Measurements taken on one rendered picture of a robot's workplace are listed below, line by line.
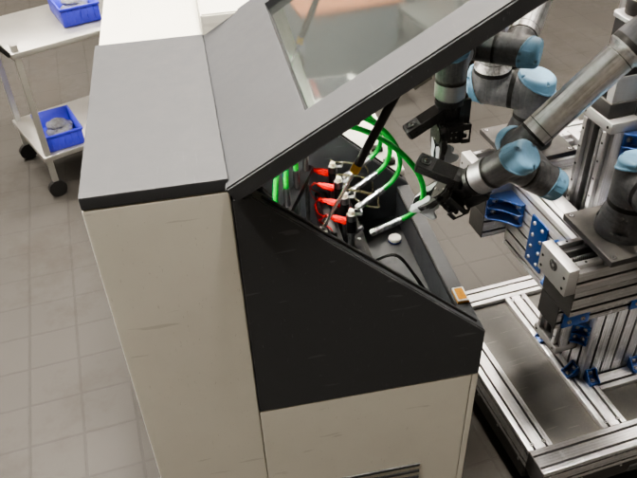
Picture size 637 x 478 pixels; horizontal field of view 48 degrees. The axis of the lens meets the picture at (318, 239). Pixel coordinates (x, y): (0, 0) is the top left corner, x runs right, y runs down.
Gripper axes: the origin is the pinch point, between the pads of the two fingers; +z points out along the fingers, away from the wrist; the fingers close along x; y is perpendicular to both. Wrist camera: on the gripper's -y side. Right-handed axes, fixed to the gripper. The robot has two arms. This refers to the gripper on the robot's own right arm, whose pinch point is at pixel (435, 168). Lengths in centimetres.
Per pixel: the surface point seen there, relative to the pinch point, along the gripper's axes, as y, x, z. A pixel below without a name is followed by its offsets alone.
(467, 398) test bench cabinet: 2, -33, 54
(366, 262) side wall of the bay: -26.7, -33.0, -0.8
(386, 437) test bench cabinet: -21, -33, 64
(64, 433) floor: -127, 35, 122
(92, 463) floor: -116, 19, 122
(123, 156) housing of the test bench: -74, -20, -28
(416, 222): 0.4, 12.8, 27.5
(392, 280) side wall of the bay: -20.6, -33.3, 5.5
